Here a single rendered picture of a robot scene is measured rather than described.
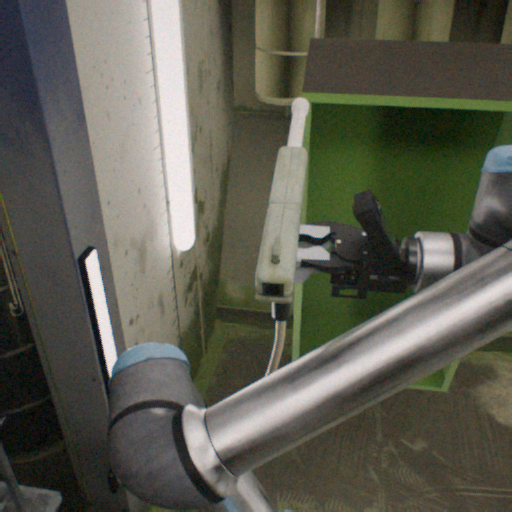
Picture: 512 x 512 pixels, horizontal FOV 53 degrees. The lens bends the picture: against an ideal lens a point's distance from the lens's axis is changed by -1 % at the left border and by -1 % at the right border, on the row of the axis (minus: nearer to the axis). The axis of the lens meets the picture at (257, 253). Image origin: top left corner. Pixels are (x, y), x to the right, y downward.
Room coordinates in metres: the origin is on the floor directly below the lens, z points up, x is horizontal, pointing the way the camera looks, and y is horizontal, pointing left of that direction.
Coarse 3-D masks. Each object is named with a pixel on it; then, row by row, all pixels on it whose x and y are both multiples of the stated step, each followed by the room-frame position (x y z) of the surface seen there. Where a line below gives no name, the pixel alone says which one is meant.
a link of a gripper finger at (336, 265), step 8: (336, 256) 0.62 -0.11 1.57; (304, 264) 0.61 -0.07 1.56; (312, 264) 0.60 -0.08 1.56; (320, 264) 0.60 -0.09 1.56; (328, 264) 0.60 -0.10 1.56; (336, 264) 0.60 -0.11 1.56; (344, 264) 0.60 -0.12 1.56; (352, 264) 0.60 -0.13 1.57; (328, 272) 0.60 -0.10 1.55; (336, 272) 0.60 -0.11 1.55
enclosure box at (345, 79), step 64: (320, 64) 1.40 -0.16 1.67; (384, 64) 1.39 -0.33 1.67; (448, 64) 1.39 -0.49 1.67; (320, 128) 1.64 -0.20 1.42; (384, 128) 1.61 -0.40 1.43; (448, 128) 1.58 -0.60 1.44; (320, 192) 1.69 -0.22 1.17; (384, 192) 1.66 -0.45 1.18; (448, 192) 1.62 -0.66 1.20; (320, 320) 1.77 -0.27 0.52; (448, 384) 1.40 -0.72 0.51
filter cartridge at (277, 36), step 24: (264, 0) 2.55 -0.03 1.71; (288, 0) 2.50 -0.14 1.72; (312, 0) 2.52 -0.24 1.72; (264, 24) 2.55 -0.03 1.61; (288, 24) 2.52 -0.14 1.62; (312, 24) 2.52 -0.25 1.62; (264, 48) 2.55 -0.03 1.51; (288, 48) 2.51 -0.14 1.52; (264, 72) 2.55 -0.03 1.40; (288, 72) 2.51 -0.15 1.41; (264, 96) 2.55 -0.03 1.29; (288, 96) 2.53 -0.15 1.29
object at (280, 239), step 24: (288, 144) 0.84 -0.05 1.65; (288, 168) 0.75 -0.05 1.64; (288, 192) 0.69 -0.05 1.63; (288, 216) 0.64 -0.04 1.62; (264, 240) 0.59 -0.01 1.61; (288, 240) 0.59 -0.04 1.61; (264, 264) 0.55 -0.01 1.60; (288, 264) 0.55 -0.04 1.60; (264, 288) 0.53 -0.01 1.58; (288, 288) 0.53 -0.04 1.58; (288, 312) 0.67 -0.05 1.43
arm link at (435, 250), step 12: (420, 240) 0.63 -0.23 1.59; (432, 240) 0.62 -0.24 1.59; (444, 240) 0.62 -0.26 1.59; (420, 252) 0.62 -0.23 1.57; (432, 252) 0.60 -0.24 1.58; (444, 252) 0.60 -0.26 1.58; (420, 264) 0.60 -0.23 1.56; (432, 264) 0.59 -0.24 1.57; (444, 264) 0.59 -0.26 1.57; (420, 276) 0.59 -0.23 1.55; (432, 276) 0.59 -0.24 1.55; (444, 276) 0.59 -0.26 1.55; (420, 288) 0.59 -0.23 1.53
